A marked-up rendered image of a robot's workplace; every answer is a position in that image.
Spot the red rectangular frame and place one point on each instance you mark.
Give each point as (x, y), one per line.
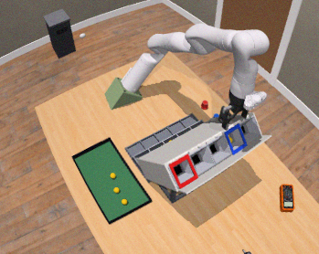
(192, 167)

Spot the orange digital multimeter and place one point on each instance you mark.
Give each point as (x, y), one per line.
(286, 198)

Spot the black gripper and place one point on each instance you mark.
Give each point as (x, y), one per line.
(235, 107)

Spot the blue square frame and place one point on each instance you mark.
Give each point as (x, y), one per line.
(231, 130)

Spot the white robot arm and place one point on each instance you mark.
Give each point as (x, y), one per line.
(243, 45)

